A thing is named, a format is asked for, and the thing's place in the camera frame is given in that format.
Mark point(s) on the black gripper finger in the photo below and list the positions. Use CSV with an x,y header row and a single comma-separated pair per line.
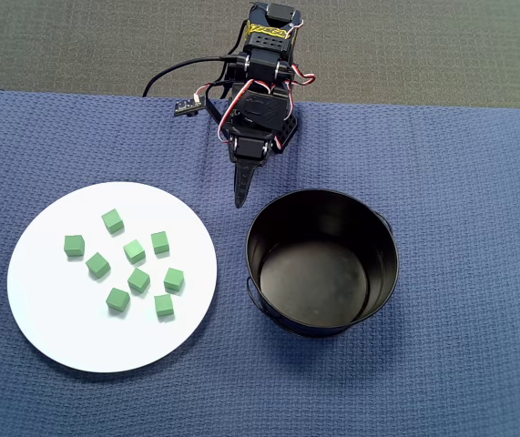
x,y
243,182

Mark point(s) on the black metal bucket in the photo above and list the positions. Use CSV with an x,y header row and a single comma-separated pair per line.
x,y
278,282

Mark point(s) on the white round plate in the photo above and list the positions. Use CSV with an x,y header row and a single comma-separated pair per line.
x,y
59,328

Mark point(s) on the green cube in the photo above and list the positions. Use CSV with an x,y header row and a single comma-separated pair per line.
x,y
113,221
134,251
139,280
160,242
98,265
118,300
74,246
174,279
164,305

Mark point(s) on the blue waffle cloth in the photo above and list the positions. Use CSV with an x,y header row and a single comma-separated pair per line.
x,y
446,273

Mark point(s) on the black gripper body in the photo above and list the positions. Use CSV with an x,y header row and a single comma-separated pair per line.
x,y
250,148

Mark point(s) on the small wrist camera board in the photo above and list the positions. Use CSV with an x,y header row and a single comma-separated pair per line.
x,y
186,106

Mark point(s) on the black honeycomb robot base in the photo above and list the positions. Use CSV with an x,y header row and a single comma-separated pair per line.
x,y
288,132

